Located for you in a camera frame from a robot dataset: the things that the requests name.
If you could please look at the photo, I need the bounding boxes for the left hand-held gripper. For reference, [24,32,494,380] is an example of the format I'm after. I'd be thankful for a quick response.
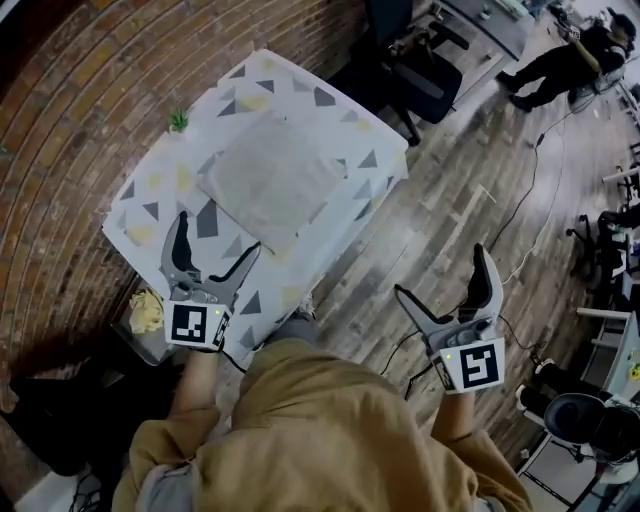
[160,210,263,354]

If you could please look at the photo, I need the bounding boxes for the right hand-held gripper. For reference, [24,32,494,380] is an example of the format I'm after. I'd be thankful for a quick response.
[394,242,507,397]

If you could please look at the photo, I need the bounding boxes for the grey towel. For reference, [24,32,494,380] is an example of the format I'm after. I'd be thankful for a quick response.
[196,111,350,257]

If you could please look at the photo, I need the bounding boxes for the person's right forearm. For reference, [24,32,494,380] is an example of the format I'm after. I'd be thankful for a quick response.
[429,389,477,444]

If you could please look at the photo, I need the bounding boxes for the person's left forearm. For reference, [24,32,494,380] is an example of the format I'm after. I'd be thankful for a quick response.
[168,344,222,417]

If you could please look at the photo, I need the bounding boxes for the crumpled yellow cloth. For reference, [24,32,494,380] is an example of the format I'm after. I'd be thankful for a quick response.
[128,288,167,335]

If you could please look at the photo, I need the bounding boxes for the clear plastic bin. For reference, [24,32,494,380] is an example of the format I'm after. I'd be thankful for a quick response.
[110,285,177,367]

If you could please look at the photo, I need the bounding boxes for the person's grey trouser leg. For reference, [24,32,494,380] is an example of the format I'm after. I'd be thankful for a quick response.
[259,293,322,357]

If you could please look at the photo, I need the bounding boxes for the small green potted plant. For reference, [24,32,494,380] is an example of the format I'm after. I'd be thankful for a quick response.
[167,106,192,135]

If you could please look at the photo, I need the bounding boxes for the black swivel chair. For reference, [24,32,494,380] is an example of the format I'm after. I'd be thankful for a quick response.
[565,209,640,292]

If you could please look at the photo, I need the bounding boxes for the white desk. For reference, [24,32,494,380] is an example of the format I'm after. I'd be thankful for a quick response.
[575,305,640,401]

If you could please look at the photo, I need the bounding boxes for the black round-back chair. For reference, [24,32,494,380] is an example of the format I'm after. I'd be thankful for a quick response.
[543,391,640,466]

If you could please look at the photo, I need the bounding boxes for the white triangle-patterned tablecloth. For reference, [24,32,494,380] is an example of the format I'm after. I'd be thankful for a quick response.
[101,48,410,362]

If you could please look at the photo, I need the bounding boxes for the person's tan jacket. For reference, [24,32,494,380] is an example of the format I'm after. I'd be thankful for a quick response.
[111,338,534,512]

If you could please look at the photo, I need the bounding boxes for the black bag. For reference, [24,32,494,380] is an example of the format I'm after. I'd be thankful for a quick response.
[8,344,194,477]

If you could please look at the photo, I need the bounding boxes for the black office chair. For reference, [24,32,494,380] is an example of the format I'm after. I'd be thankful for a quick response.
[327,0,472,147]

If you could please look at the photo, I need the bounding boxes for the grey desk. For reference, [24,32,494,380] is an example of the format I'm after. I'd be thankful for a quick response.
[433,0,532,62]

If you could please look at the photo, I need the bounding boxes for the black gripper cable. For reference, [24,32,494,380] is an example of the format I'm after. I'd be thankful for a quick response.
[378,328,437,401]

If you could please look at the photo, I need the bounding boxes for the black floor cable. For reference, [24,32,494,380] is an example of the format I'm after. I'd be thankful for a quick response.
[485,99,576,252]

